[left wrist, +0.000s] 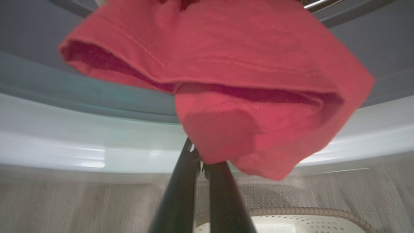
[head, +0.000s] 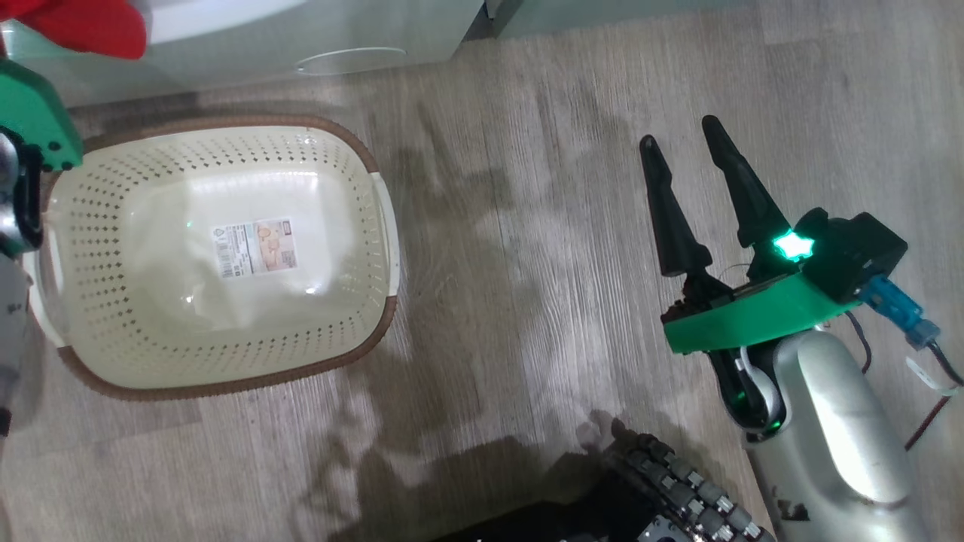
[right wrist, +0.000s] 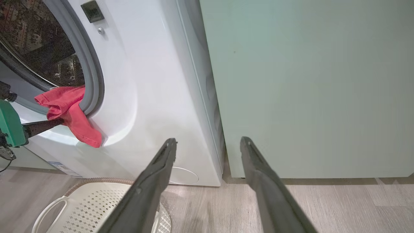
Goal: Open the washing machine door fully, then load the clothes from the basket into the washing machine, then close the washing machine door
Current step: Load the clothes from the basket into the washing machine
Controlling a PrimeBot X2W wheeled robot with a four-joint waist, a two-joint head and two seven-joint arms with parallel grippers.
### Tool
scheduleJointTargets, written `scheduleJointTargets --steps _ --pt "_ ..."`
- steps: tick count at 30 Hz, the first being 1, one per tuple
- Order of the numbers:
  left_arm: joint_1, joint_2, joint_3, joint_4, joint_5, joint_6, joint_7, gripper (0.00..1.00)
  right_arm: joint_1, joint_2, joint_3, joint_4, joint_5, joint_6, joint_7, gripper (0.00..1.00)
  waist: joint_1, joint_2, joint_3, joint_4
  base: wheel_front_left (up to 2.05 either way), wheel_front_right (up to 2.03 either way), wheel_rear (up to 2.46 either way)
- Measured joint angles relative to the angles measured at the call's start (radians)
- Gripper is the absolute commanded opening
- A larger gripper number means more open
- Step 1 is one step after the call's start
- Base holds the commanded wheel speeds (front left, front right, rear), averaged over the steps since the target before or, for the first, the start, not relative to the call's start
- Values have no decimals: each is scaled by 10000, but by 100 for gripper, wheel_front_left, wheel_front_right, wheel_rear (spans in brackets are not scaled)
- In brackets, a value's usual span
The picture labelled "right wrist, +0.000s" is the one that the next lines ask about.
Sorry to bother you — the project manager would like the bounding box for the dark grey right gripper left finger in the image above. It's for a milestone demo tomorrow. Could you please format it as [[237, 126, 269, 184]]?
[[97, 138, 178, 233]]

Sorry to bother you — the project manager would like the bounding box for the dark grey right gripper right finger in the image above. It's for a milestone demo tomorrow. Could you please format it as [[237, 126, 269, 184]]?
[[240, 136, 318, 233]]

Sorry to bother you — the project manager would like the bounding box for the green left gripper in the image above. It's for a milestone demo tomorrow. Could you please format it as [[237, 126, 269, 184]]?
[[0, 99, 65, 149]]

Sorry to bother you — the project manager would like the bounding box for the plain red garment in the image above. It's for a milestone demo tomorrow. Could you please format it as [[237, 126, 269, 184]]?
[[34, 85, 102, 148]]

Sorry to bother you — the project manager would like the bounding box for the steel washer drum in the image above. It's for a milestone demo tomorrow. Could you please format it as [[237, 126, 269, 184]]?
[[0, 0, 85, 88]]

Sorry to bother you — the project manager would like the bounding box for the white front-load washing machine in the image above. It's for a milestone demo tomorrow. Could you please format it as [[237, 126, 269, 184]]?
[[0, 0, 226, 187]]

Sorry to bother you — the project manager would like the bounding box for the pale green cabinet door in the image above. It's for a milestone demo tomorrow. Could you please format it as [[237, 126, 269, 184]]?
[[199, 0, 414, 179]]

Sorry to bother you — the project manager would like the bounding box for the black door latch socket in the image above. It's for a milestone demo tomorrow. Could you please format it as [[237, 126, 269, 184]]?
[[81, 1, 104, 23]]

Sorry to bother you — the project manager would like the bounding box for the round white filter cover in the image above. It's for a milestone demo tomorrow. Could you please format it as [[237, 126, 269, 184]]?
[[168, 167, 199, 185]]

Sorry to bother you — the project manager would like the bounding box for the blue energy label sticker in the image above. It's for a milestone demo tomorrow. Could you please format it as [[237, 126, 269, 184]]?
[[48, 161, 83, 178]]

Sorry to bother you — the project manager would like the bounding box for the cream perforated laundry basket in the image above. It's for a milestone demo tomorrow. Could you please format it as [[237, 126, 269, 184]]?
[[32, 177, 172, 233]]

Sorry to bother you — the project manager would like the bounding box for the dark cabinet plinth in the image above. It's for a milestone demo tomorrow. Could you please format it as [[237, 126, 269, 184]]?
[[223, 173, 414, 186]]

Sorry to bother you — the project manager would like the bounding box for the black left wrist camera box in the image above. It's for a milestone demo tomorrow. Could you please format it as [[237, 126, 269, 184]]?
[[0, 81, 17, 102]]

